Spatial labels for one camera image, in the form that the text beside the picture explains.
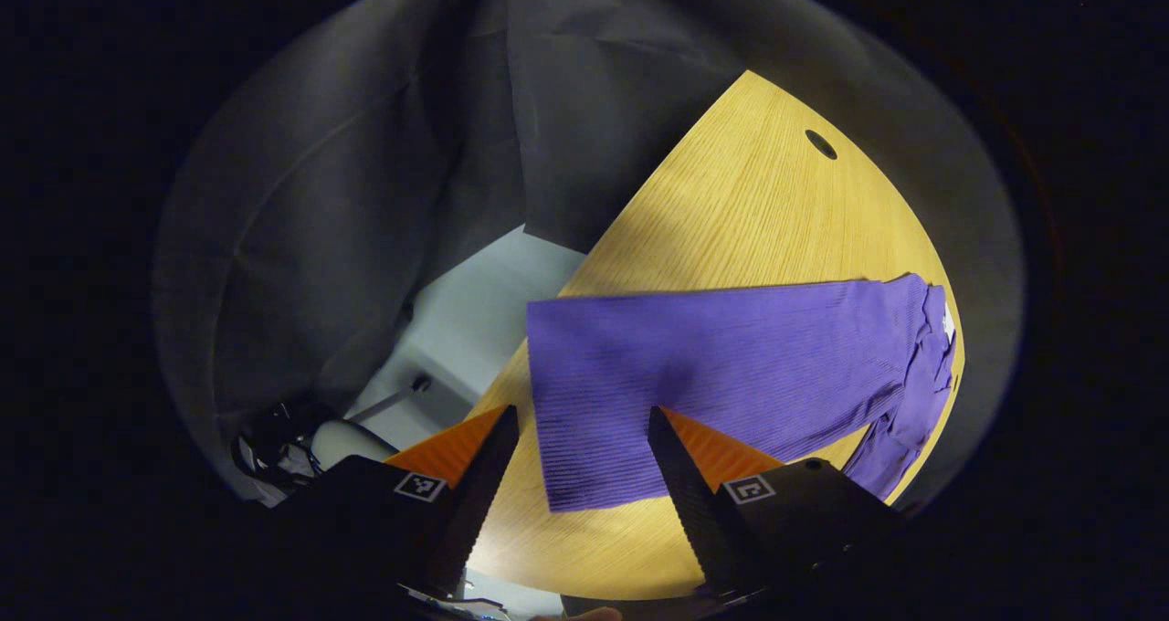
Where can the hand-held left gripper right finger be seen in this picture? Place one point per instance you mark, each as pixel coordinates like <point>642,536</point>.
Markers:
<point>689,502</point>

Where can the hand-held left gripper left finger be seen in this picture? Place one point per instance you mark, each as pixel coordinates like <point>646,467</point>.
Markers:
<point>484,493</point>

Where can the purple knit cardigan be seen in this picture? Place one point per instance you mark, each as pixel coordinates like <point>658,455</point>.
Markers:
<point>731,365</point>

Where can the grey metal rod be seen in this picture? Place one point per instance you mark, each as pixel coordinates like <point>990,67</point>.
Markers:
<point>393,400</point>

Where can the white round base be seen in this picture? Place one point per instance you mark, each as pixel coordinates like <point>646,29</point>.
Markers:
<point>347,440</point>

